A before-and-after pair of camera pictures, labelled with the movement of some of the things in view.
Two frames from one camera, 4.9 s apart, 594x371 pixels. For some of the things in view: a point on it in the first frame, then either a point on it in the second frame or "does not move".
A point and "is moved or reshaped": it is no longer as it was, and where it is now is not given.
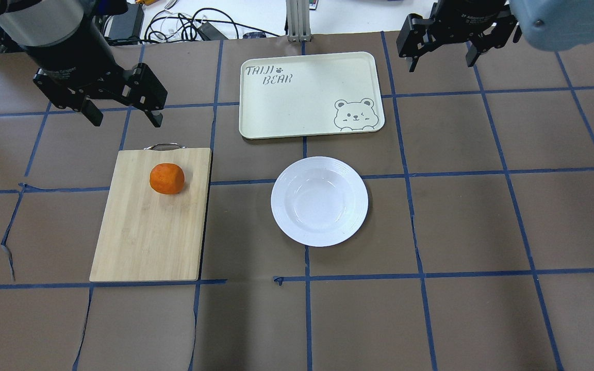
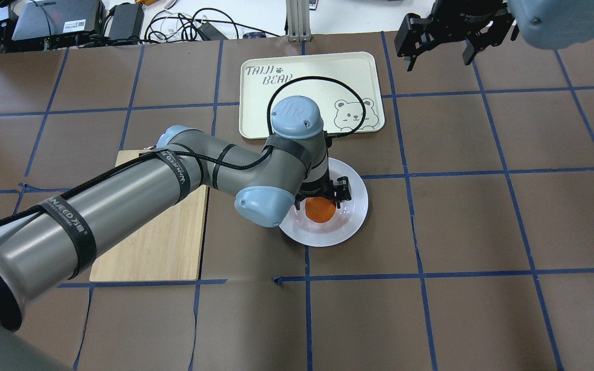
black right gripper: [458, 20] does not move
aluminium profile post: [298, 19] does not move
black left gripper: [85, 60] -> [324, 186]
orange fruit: [167, 179] is moved or reshaped
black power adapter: [127, 26] does not move
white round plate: [319, 201] does not move
